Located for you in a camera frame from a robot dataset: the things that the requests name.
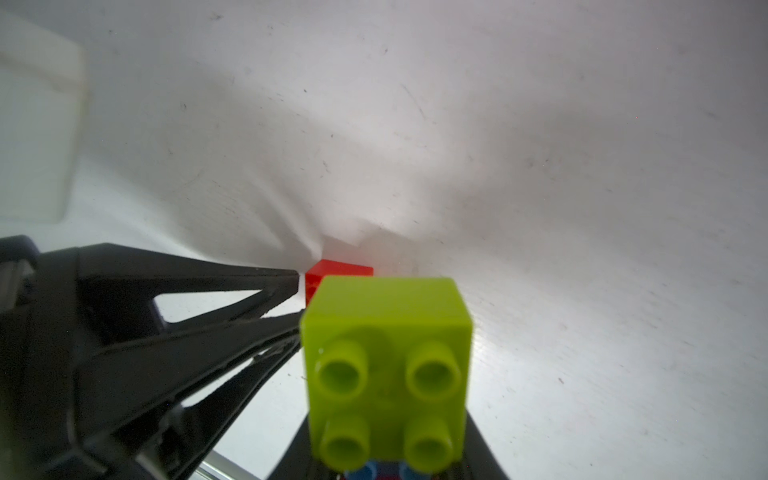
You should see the aluminium mounting rail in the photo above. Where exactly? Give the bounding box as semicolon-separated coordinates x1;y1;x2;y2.
189;451;258;480

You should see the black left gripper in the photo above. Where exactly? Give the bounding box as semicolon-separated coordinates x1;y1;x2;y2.
1;235;301;479

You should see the blue long lego brick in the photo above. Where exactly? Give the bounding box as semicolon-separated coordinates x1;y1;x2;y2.
341;460;432;480

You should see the lime green lego brick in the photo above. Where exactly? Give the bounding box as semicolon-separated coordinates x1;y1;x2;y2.
300;276;473;474

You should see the red lego brick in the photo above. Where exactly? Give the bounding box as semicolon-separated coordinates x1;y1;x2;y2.
304;259;374;307

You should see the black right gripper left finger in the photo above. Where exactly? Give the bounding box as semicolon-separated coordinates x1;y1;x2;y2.
267;417;312;480

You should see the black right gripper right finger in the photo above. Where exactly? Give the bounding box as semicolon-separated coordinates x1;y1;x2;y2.
463;414;509;480

